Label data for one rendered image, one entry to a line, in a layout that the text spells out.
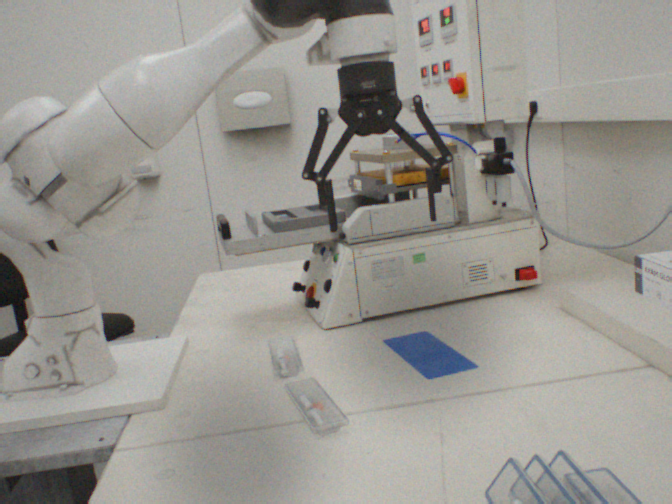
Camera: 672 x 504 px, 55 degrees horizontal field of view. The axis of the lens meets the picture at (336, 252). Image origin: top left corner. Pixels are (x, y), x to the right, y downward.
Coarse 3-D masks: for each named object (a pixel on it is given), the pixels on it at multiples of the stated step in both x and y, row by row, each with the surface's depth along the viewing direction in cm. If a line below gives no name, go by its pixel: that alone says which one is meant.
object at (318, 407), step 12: (288, 384) 109; (300, 384) 108; (312, 384) 108; (300, 396) 104; (312, 396) 103; (324, 396) 102; (300, 408) 99; (312, 408) 99; (324, 408) 98; (336, 408) 98; (312, 420) 95; (324, 420) 94; (336, 420) 94
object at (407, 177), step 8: (392, 168) 164; (400, 168) 155; (408, 168) 156; (416, 168) 155; (424, 168) 153; (368, 176) 155; (376, 176) 149; (384, 176) 146; (400, 176) 146; (408, 176) 147; (416, 176) 147; (424, 176) 148; (448, 176) 149; (400, 184) 147; (408, 184) 147; (416, 184) 148; (424, 184) 148
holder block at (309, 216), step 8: (288, 208) 161; (296, 208) 160; (304, 208) 158; (312, 208) 162; (320, 208) 162; (336, 208) 151; (264, 216) 155; (272, 216) 151; (280, 216) 160; (288, 216) 158; (296, 216) 147; (304, 216) 144; (312, 216) 143; (320, 216) 144; (344, 216) 145; (272, 224) 143; (280, 224) 142; (288, 224) 142; (296, 224) 143; (304, 224) 143; (312, 224) 144; (320, 224) 144; (328, 224) 144; (280, 232) 142
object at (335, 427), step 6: (306, 378) 111; (330, 396) 102; (294, 402) 102; (306, 420) 95; (348, 420) 94; (324, 426) 93; (330, 426) 93; (336, 426) 93; (342, 426) 93; (318, 432) 92; (324, 432) 94; (330, 432) 94
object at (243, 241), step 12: (252, 216) 144; (240, 228) 155; (252, 228) 145; (264, 228) 151; (312, 228) 143; (324, 228) 143; (228, 240) 140; (240, 240) 139; (252, 240) 140; (264, 240) 140; (276, 240) 141; (288, 240) 142; (300, 240) 142; (312, 240) 143; (324, 240) 146; (228, 252) 139; (240, 252) 140; (252, 252) 142
